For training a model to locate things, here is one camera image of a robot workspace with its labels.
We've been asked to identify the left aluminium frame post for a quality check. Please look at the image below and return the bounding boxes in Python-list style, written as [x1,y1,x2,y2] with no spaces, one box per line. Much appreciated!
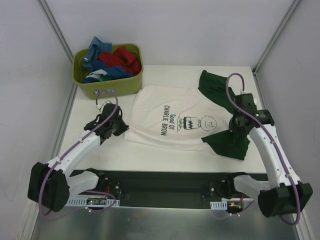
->
[37,0,74,63]

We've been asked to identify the right aluminium frame post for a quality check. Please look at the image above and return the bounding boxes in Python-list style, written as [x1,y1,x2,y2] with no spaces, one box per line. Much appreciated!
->
[252,0,303,76]

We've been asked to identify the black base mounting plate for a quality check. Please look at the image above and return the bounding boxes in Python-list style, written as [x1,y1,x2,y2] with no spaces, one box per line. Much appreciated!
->
[82,168,261,208]

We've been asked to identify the blue t-shirt in bin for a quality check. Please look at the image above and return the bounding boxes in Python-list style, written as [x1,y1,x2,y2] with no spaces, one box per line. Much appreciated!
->
[81,36,134,84]

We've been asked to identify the olive green plastic bin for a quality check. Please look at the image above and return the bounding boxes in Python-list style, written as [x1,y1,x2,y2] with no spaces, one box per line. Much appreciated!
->
[72,48,143,100]

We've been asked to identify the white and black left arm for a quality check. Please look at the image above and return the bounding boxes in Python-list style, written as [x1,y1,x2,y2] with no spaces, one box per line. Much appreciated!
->
[27,103,129,212]

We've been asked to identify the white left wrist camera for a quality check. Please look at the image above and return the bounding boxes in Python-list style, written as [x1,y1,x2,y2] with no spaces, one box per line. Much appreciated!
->
[96,100,112,112]

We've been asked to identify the red t-shirt in bin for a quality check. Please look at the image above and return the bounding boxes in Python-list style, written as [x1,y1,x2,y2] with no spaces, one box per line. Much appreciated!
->
[98,46,142,76]

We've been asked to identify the white green-sleeved Charlie Brown shirt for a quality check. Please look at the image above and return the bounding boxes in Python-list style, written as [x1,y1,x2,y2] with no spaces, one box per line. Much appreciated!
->
[124,70,250,161]

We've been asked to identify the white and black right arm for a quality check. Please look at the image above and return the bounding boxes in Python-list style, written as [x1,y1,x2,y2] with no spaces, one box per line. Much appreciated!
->
[225,93,313,218]

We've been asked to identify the aluminium frame post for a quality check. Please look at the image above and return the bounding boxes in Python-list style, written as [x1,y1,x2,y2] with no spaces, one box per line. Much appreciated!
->
[252,0,303,76]
[37,0,74,63]

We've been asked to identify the bright green cloth in bin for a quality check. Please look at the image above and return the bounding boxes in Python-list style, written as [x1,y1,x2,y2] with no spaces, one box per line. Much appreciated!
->
[98,75,111,82]

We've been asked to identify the white cable duct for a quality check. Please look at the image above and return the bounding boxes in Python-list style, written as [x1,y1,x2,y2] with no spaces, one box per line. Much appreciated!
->
[209,200,244,211]
[65,196,120,208]

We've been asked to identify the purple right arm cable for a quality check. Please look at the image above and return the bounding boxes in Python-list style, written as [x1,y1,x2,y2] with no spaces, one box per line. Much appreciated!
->
[225,72,301,225]

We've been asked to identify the white right cable duct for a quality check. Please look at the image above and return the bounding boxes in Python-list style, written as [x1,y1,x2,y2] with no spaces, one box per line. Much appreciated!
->
[209,200,244,211]

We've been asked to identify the white left cable duct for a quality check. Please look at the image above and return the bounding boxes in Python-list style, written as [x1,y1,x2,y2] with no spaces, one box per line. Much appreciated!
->
[65,196,120,208]

